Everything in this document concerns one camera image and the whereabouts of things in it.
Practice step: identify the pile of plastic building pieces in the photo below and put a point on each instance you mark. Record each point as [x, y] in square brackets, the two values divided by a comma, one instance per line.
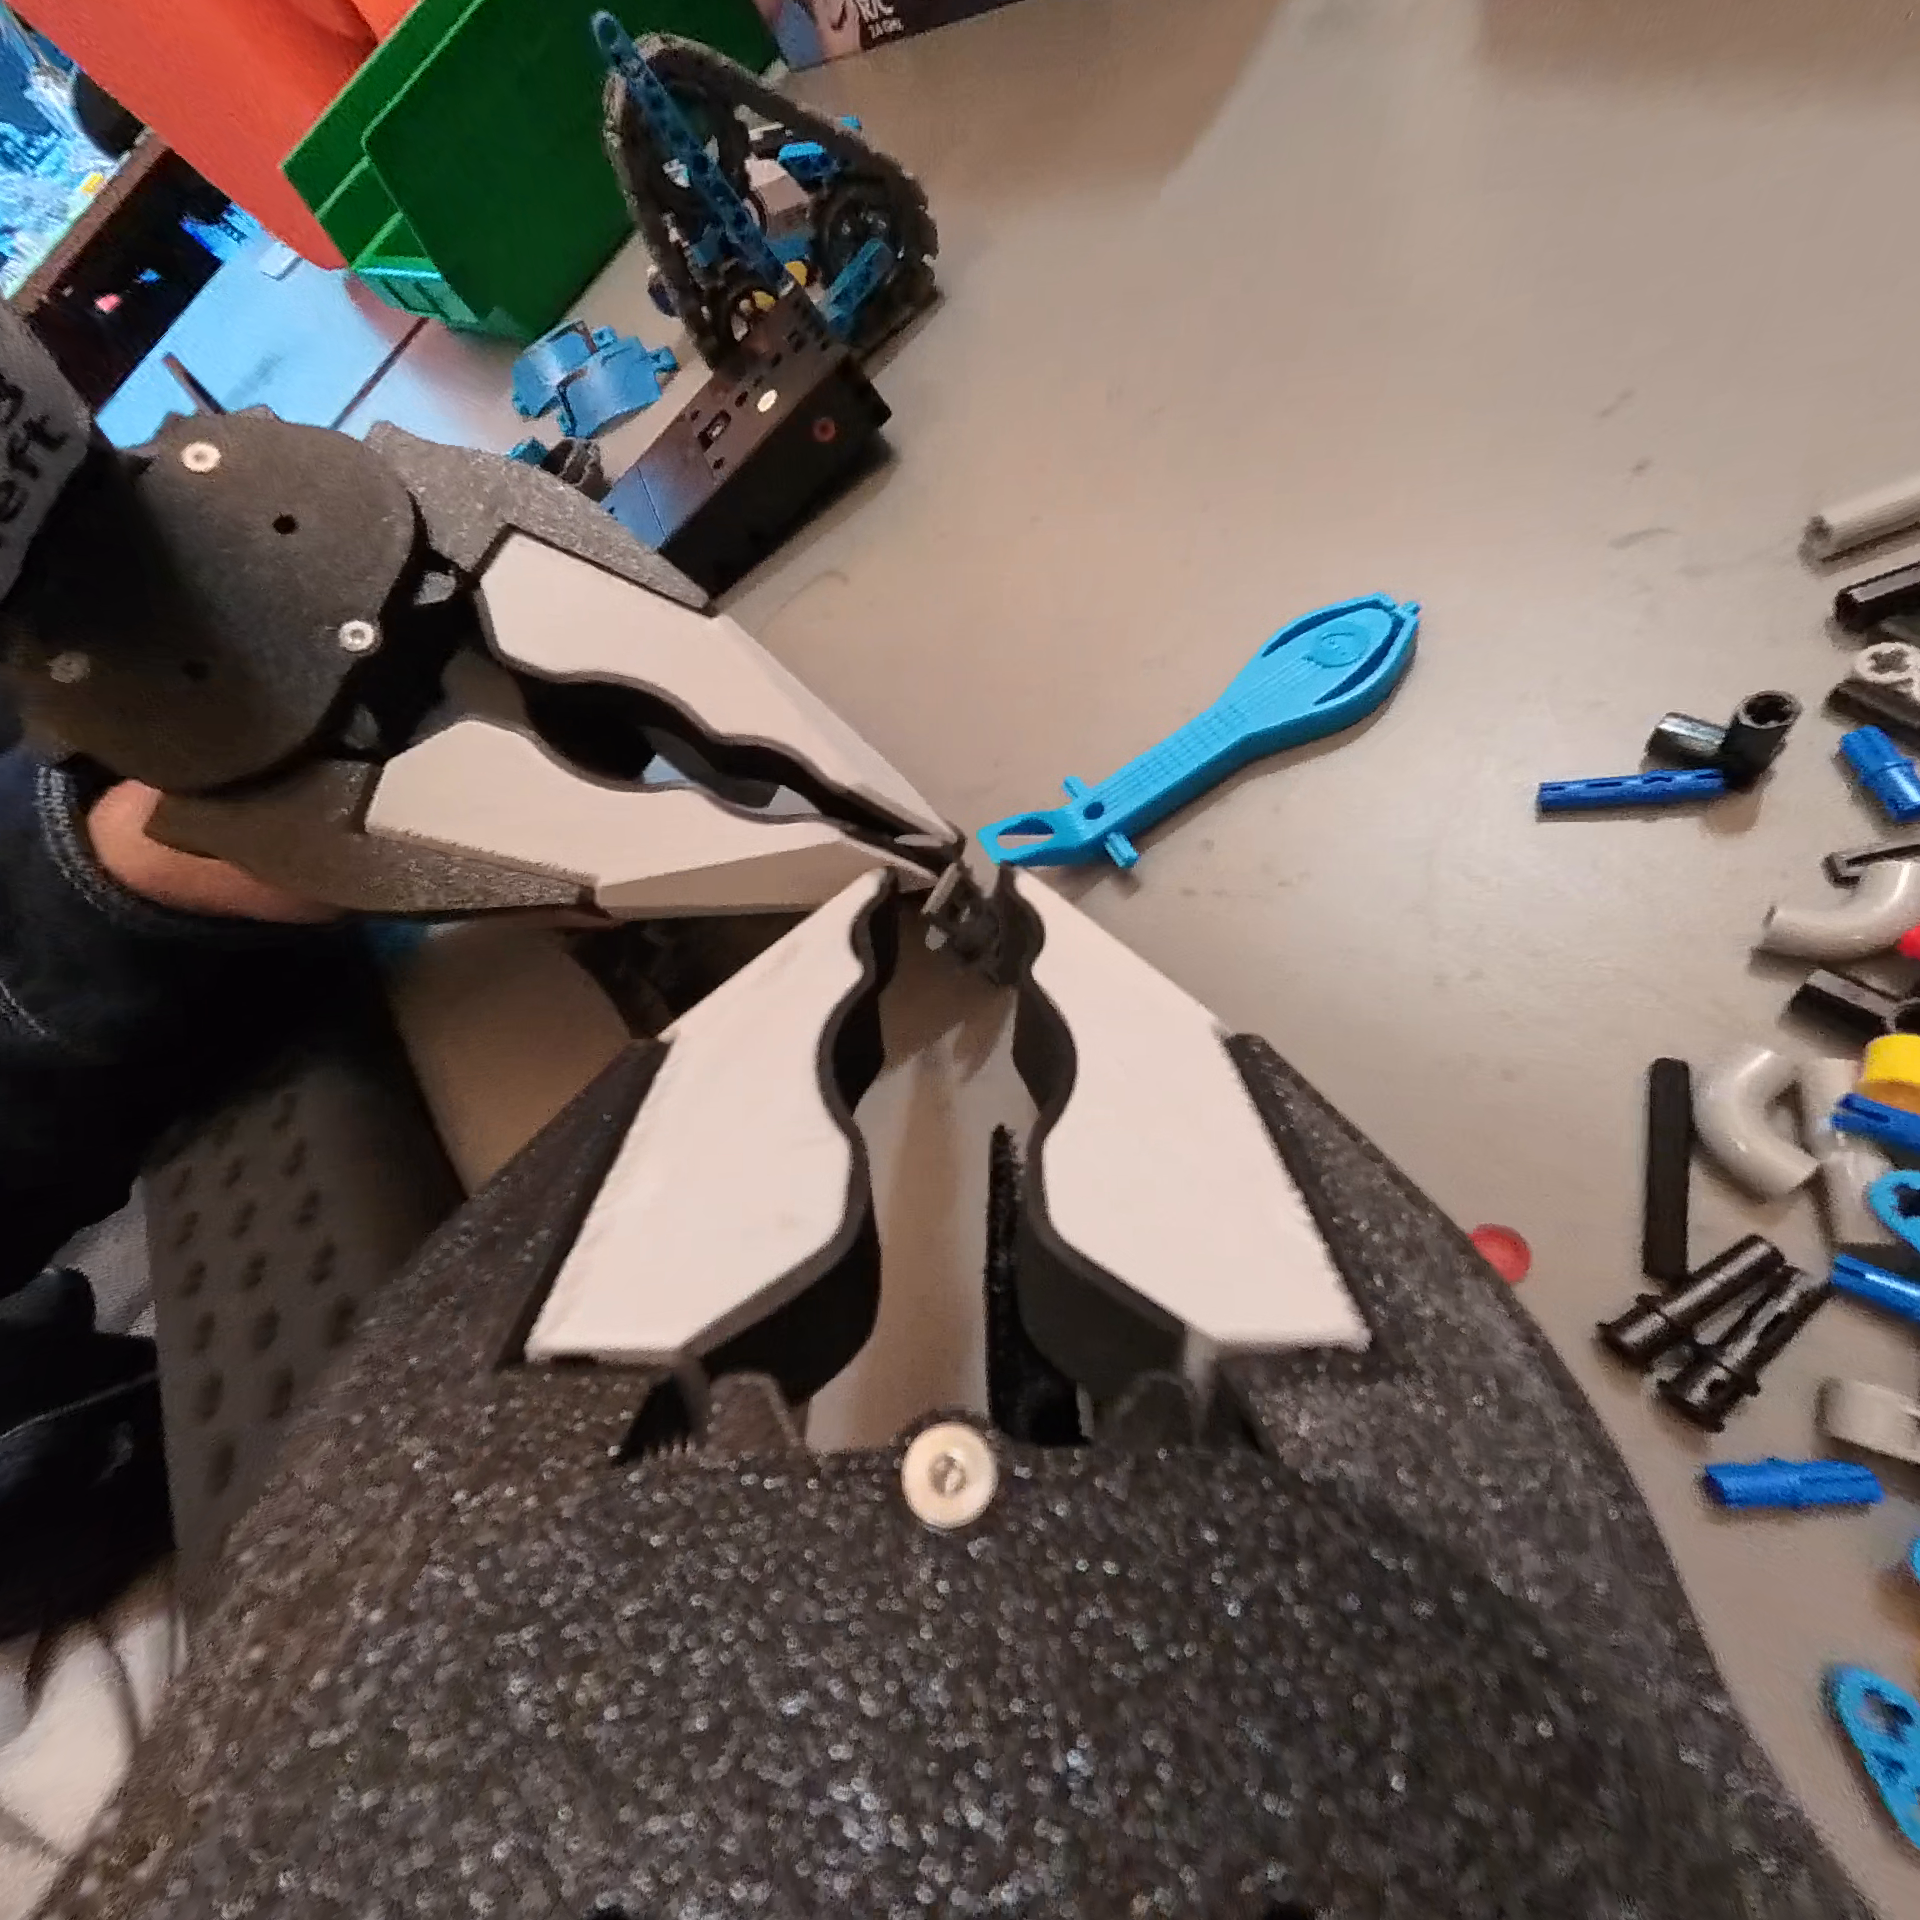
[1711, 1328]

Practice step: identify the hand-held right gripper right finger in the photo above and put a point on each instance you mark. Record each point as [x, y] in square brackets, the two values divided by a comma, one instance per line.
[1201, 1200]

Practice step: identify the black control box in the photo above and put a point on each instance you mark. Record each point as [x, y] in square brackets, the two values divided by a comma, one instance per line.
[751, 480]

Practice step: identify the black toothed toy wheel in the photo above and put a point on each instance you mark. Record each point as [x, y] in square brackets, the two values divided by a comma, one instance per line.
[570, 463]

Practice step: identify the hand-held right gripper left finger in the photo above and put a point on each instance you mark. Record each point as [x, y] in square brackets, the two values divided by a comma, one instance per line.
[705, 1185]

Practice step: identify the person's left hand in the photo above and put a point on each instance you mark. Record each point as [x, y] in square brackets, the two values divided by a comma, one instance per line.
[181, 869]

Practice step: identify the blue curved panel piece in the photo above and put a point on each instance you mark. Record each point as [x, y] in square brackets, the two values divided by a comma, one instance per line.
[586, 376]

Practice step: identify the black studded pad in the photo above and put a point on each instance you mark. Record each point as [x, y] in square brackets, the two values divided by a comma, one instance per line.
[284, 1245]

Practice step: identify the blue plastic separator tool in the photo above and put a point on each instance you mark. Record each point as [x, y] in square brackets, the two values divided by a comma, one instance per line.
[1275, 691]

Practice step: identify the red round stud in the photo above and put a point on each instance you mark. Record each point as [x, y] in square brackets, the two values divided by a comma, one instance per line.
[1500, 1248]

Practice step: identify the green plastic bin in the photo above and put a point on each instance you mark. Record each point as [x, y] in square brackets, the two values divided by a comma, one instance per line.
[481, 195]

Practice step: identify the blue tracked toy robot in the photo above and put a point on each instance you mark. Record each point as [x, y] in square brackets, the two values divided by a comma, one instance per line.
[779, 211]

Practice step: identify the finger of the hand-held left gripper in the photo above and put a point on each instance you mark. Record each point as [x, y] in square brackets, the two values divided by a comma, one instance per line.
[675, 645]
[570, 832]

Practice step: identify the person's dark denim clothing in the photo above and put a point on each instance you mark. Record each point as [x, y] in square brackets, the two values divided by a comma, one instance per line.
[60, 1441]

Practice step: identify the orange plastic case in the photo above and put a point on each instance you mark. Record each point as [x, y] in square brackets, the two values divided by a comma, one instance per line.
[194, 89]

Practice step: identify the person's left forearm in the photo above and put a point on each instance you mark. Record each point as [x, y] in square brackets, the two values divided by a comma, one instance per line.
[75, 1020]

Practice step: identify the person's white garment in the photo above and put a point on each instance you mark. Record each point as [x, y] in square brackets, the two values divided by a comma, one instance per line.
[60, 1741]

